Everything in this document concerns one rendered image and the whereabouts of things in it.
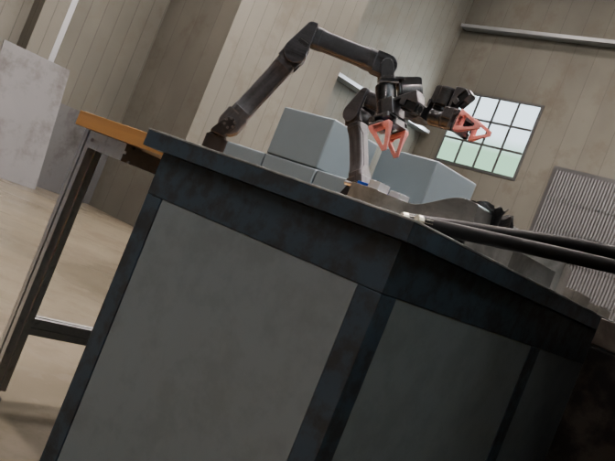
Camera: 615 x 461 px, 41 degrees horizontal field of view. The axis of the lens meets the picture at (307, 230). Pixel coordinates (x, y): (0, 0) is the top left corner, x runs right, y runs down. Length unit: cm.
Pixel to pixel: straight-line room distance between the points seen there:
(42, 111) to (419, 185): 644
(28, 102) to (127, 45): 172
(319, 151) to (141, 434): 329
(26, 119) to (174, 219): 869
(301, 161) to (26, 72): 602
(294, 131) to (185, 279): 338
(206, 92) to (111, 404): 868
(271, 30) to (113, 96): 228
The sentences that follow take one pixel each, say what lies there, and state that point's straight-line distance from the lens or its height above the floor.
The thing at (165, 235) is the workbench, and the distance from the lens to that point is 167.
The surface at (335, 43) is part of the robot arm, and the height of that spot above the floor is 123.
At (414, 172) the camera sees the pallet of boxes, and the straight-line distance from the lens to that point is 487.
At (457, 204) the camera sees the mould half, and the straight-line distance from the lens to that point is 200.
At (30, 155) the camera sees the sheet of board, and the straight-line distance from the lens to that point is 1033.
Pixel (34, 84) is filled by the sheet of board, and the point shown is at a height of 116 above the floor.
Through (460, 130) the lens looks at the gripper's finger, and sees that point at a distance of 248.
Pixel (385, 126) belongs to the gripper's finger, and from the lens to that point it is 221.
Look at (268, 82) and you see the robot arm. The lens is 227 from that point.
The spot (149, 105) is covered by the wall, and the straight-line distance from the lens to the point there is 1103.
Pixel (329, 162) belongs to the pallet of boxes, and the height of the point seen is 115.
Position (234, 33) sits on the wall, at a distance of 1039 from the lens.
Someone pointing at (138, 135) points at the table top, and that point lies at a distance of 202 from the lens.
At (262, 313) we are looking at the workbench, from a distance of 146.
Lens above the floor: 71
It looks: level
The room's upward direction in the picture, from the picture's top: 22 degrees clockwise
